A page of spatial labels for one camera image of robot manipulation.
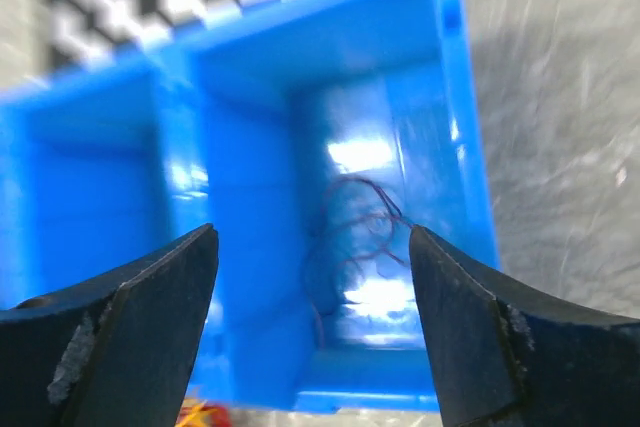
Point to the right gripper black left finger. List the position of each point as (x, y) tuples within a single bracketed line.
[(115, 350)]

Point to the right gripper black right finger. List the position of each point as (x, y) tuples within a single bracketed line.
[(505, 354)]

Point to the blue three-compartment plastic bin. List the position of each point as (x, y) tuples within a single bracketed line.
[(311, 134)]

